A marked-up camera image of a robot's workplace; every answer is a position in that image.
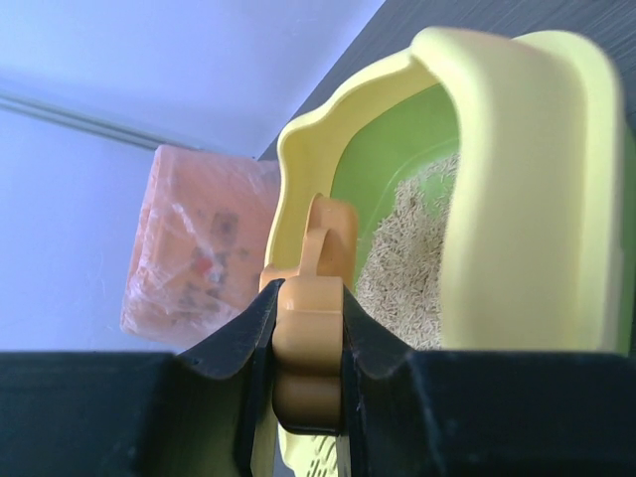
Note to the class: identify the yellow green litter box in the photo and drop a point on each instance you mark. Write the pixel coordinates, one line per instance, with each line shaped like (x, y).
(539, 249)

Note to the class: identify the cat litter sand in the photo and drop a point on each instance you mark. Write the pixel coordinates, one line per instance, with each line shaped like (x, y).
(399, 282)

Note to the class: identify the orange litter scoop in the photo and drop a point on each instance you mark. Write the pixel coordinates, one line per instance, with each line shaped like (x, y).
(307, 340)

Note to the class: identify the bin with pink liner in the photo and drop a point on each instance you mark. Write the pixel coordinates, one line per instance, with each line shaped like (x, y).
(199, 245)

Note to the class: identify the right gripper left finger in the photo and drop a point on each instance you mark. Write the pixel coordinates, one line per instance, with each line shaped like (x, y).
(204, 412)

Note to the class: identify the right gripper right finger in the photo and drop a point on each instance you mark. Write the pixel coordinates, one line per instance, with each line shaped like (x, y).
(465, 413)

